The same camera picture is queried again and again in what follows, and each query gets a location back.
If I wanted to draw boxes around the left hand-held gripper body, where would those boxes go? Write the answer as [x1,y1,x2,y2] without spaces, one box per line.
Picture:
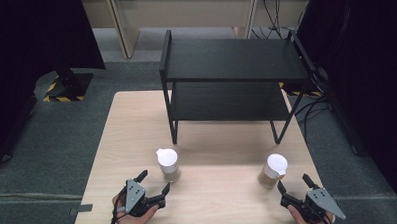
[123,177,168,219]

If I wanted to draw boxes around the black two-tier shelf rack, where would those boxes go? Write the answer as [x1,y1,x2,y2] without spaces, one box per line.
[158,24,321,149]

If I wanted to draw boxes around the white-lid glass seasoning jar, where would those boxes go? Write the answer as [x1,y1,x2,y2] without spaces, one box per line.
[155,147,182,185]
[256,152,289,190]

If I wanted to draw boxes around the yellow black striped floor tape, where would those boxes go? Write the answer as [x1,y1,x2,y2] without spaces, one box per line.
[278,80,323,99]

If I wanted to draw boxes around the beige wooden desk frame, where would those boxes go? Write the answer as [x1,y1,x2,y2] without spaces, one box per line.
[80,0,263,61]

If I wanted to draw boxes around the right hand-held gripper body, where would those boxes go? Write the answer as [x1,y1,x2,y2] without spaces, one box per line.
[279,186,346,224]

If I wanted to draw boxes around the black curtain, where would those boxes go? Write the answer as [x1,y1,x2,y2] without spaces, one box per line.
[295,0,397,220]
[0,0,110,170]

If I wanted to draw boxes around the black socket cables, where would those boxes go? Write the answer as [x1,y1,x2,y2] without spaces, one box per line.
[250,0,298,41]

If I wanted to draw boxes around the black stand base striped tape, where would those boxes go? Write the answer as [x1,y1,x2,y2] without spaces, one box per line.
[41,66,96,103]

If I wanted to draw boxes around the grey floor tape strip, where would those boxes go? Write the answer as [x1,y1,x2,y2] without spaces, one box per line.
[68,203,95,217]

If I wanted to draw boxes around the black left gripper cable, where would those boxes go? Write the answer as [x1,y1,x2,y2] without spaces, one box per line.
[108,188,128,224]

